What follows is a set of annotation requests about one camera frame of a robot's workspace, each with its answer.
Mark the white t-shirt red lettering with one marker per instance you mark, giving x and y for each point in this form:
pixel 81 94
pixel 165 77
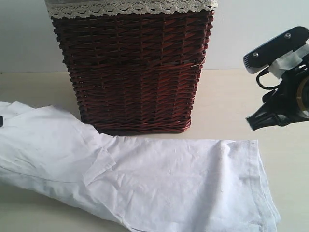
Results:
pixel 144 184

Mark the cream lace basket liner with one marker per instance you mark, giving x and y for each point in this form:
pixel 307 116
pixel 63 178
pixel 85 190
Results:
pixel 59 9

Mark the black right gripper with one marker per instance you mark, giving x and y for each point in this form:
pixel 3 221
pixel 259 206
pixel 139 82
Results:
pixel 289 103

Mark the brown wicker basket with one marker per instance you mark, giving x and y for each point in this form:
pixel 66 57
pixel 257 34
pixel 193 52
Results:
pixel 135 74

